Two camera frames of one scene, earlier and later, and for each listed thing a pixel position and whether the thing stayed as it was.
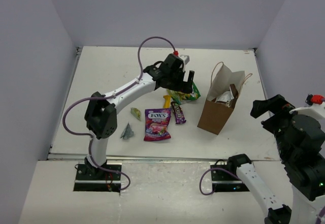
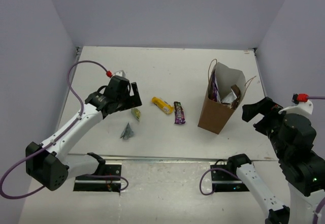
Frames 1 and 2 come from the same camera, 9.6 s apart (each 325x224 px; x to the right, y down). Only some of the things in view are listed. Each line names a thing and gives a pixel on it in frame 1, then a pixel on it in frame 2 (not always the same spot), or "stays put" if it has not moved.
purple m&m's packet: (180, 118) stays put
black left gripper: (183, 82) -> (134, 98)
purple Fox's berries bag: (157, 121) -> (214, 92)
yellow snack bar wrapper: (167, 101) -> (165, 107)
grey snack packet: (128, 133) stays put
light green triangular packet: (136, 112) stays put
